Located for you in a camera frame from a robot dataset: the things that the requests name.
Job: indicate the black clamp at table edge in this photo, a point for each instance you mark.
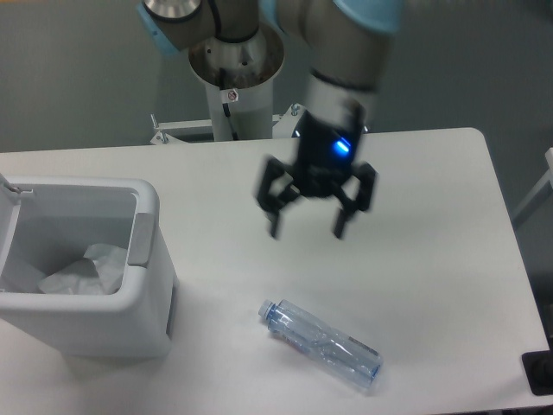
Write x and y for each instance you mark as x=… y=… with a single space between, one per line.
x=538 y=370

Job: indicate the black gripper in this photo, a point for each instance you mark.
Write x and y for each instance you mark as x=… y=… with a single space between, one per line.
x=324 y=162

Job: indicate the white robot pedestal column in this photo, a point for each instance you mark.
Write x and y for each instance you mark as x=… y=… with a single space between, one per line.
x=238 y=80

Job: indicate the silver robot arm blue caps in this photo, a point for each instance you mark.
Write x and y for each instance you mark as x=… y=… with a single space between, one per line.
x=349 y=40

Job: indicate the white plastic bag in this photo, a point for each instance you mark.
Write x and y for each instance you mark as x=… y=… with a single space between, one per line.
x=99 y=272

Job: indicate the white plastic trash can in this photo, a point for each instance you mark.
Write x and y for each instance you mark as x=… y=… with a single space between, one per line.
x=47 y=223

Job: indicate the crushed clear plastic bottle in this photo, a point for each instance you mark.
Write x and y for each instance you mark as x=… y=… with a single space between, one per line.
x=340 y=354

